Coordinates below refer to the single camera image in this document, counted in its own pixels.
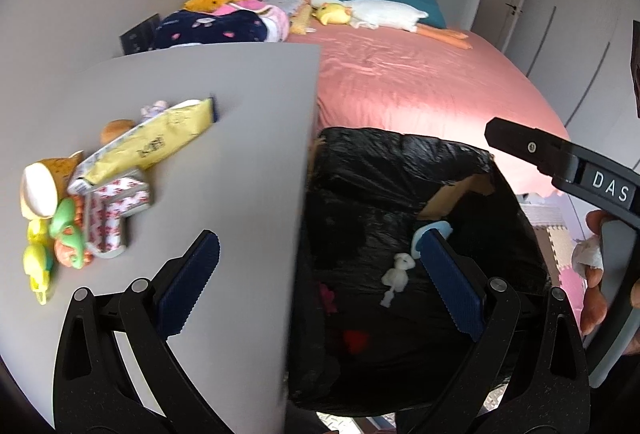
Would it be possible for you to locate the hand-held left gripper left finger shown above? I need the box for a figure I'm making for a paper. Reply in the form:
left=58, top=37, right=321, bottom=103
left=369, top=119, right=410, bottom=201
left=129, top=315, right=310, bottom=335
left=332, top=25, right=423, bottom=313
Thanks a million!
left=52, top=230, right=236, bottom=434

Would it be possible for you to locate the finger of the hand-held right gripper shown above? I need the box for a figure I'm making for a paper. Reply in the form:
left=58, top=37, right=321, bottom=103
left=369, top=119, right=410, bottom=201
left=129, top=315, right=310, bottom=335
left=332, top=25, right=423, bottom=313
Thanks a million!
left=484, top=117, right=576, bottom=186

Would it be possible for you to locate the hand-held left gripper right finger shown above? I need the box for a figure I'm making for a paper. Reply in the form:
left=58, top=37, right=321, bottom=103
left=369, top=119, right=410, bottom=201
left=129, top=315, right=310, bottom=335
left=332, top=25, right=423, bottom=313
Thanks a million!
left=395, top=230, right=593, bottom=434

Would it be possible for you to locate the black bag lined bin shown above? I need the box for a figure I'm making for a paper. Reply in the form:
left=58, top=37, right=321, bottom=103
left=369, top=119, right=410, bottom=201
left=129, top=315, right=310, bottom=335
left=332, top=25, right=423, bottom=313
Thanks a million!
left=287, top=127, right=553, bottom=417

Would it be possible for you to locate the small brown plush toy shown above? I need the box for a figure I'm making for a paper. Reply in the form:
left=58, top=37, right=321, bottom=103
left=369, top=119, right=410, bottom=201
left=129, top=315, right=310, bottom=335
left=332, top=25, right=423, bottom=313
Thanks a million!
left=101, top=119, right=136, bottom=145

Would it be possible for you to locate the person's right hand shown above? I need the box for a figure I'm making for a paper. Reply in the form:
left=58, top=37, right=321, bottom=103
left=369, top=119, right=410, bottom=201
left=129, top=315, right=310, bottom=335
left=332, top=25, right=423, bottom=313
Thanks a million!
left=571, top=209, right=609, bottom=336

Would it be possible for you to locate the white crumpled tissue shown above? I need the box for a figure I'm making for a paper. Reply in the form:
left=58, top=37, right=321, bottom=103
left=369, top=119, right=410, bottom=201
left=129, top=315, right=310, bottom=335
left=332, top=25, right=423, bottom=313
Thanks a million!
left=381, top=253, right=416, bottom=308

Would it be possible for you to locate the light blue plastic piece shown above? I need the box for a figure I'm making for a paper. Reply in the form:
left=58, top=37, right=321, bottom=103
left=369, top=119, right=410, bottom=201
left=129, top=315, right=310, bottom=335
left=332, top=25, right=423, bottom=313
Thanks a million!
left=411, top=221, right=453, bottom=258

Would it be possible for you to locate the foam floor mat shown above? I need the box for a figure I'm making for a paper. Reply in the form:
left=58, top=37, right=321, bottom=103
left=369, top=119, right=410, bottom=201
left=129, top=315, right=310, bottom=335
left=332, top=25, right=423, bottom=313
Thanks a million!
left=517, top=193, right=589, bottom=310

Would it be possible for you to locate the white red patterned box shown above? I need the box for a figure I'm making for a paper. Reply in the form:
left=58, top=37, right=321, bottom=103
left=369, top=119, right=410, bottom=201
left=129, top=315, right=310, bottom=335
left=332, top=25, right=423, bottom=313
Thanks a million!
left=82, top=168, right=152, bottom=260

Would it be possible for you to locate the white wardrobe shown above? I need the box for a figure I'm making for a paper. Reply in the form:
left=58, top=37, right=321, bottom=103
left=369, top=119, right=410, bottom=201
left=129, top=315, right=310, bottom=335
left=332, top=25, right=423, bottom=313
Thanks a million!
left=525, top=0, right=640, bottom=155

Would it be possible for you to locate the red scrap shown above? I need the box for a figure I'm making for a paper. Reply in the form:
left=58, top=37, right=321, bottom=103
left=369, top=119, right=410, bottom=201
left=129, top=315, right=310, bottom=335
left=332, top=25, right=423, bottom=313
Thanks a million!
left=342, top=329, right=374, bottom=353

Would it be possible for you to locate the orange plastic toy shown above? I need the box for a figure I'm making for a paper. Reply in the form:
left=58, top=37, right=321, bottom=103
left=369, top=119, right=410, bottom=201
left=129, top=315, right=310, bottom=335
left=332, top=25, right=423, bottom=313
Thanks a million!
left=55, top=234, right=94, bottom=270

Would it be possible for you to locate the bed with pink sheet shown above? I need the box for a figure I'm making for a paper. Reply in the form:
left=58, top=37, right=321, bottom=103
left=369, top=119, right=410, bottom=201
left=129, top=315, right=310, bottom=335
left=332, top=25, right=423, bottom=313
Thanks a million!
left=287, top=25, right=572, bottom=195

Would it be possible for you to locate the green plastic toy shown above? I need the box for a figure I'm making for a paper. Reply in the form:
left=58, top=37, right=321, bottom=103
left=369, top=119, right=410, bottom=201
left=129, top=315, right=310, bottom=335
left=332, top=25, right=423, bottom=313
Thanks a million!
left=50, top=197, right=89, bottom=267

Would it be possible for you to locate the yellow snack packet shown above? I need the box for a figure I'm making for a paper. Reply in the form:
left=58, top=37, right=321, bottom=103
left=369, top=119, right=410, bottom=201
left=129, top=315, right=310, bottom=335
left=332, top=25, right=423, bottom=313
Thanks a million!
left=67, top=97, right=219, bottom=195

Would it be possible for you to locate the yellow plastic toy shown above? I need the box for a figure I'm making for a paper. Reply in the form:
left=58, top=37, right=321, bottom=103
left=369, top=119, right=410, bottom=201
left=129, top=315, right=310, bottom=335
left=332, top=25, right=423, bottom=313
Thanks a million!
left=22, top=219, right=56, bottom=305

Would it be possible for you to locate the small lilac plush bunny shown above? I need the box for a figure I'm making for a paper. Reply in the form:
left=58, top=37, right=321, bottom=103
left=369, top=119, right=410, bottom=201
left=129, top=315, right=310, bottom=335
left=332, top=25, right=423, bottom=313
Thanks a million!
left=140, top=100, right=169, bottom=120

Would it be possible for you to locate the beige paper cup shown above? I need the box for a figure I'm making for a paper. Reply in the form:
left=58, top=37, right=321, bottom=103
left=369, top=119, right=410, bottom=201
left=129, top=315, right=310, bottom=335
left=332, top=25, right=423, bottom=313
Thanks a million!
left=20, top=153, right=84, bottom=220

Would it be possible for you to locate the white goose plush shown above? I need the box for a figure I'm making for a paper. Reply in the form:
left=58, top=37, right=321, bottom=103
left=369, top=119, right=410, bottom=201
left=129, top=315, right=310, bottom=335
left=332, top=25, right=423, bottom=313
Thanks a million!
left=310, top=0, right=473, bottom=50

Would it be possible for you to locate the yellow duck plush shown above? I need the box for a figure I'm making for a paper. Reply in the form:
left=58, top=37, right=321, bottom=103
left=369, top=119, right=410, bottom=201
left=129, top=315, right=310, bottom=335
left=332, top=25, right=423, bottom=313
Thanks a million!
left=312, top=3, right=352, bottom=27

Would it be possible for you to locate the navy patterned blanket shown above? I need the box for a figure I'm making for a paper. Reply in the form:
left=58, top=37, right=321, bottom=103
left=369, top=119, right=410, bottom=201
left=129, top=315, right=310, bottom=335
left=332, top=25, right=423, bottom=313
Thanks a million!
left=152, top=9, right=271, bottom=50

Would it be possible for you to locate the yellow spotted plush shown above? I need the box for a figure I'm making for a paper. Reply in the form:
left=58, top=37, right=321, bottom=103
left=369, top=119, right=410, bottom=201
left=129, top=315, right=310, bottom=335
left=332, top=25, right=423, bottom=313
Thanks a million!
left=290, top=4, right=316, bottom=35

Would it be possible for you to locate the pink cloth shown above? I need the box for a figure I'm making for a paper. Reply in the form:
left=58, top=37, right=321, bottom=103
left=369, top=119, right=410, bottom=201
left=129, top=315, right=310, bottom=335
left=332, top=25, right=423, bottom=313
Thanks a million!
left=215, top=0, right=291, bottom=42

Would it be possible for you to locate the black box by wall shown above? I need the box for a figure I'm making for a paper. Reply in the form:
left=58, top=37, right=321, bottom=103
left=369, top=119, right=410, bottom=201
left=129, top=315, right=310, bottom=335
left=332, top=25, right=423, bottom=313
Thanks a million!
left=119, top=13, right=161, bottom=56

